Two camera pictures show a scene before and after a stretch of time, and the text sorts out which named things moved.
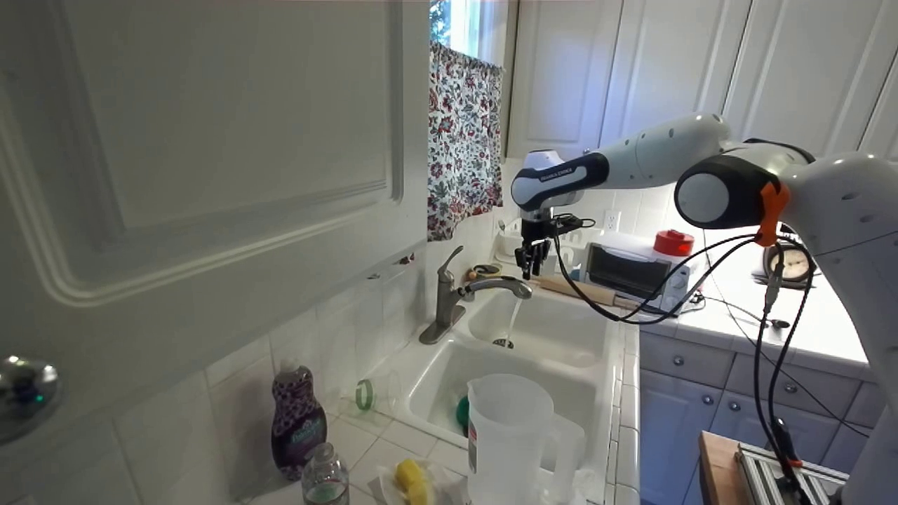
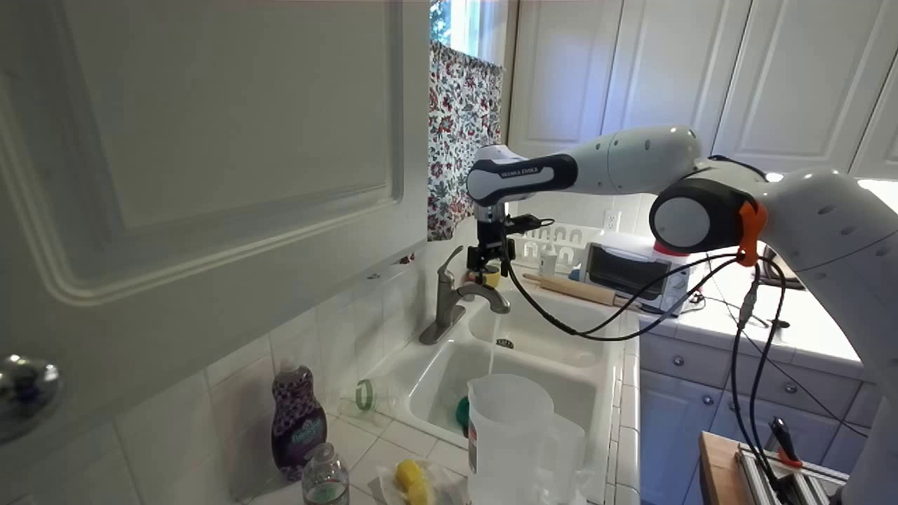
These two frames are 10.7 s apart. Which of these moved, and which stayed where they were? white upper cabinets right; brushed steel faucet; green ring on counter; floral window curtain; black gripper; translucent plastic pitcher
Moved: brushed steel faucet; black gripper
Stayed: floral window curtain; translucent plastic pitcher; white upper cabinets right; green ring on counter
